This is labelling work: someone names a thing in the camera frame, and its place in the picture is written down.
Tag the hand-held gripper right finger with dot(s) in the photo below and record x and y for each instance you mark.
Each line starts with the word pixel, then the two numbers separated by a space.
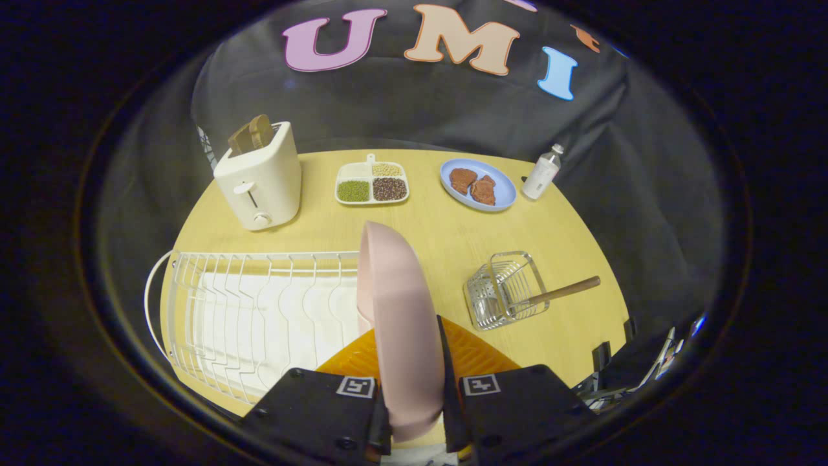
pixel 517 408

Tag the brown toast slice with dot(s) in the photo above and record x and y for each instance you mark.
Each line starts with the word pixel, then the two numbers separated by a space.
pixel 251 134

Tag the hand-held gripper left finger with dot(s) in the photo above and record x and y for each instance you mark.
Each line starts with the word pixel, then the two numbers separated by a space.
pixel 304 414

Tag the cream toaster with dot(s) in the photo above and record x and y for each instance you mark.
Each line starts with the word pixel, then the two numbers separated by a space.
pixel 262 178

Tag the black table clamp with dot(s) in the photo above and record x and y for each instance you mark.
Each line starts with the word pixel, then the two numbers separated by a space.
pixel 630 328
pixel 601 357

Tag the brown meat piece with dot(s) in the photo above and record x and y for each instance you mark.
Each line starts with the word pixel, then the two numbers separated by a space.
pixel 462 179
pixel 484 190

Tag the blue plate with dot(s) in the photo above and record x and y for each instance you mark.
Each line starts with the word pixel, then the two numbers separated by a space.
pixel 479 184

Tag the pink plate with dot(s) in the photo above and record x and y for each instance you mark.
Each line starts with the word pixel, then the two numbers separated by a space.
pixel 401 323

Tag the black backdrop cloth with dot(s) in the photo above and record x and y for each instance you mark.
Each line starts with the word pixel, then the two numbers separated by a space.
pixel 414 103

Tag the white divided tray with beans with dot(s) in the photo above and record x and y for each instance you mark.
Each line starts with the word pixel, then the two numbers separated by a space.
pixel 372 184

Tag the white plastic bottle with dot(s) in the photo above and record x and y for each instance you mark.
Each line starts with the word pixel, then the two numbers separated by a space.
pixel 542 173

